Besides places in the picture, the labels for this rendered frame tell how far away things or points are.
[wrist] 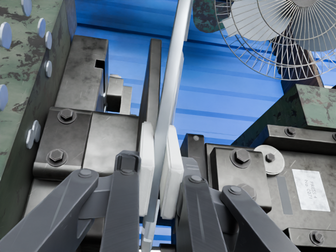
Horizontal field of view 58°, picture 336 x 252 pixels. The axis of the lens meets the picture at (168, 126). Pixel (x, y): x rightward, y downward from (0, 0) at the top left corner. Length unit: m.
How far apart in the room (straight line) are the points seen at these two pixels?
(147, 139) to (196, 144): 0.36
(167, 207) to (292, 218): 0.39
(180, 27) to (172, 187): 0.10
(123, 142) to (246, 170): 0.20
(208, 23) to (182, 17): 1.69
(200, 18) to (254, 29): 0.72
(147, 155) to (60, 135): 0.25
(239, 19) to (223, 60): 1.36
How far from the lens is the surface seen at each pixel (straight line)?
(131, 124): 0.41
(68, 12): 0.54
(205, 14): 1.85
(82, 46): 0.54
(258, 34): 1.17
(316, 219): 0.55
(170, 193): 0.16
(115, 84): 0.64
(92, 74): 0.50
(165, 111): 0.18
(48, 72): 0.42
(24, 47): 0.42
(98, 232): 0.46
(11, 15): 0.46
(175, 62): 0.18
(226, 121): 2.14
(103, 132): 0.40
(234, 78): 2.43
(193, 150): 0.52
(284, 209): 0.53
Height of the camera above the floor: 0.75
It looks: 8 degrees up
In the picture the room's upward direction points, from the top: 96 degrees clockwise
